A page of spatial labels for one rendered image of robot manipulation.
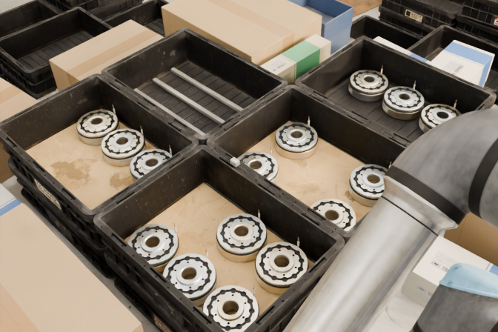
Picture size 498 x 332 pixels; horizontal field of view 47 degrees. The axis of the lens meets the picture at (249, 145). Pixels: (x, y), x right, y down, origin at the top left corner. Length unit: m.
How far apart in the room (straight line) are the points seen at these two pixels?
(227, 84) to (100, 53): 0.39
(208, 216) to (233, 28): 0.66
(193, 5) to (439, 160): 1.32
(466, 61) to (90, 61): 1.05
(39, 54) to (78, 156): 1.12
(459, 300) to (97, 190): 0.80
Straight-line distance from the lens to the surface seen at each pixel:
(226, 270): 1.16
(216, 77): 1.63
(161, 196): 1.24
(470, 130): 0.62
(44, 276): 1.14
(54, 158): 1.45
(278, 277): 1.11
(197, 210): 1.26
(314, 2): 2.05
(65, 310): 1.08
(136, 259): 1.07
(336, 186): 1.31
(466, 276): 0.98
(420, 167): 0.62
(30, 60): 2.49
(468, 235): 1.34
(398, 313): 1.29
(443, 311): 0.99
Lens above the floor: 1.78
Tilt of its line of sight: 43 degrees down
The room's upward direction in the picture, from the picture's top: 2 degrees counter-clockwise
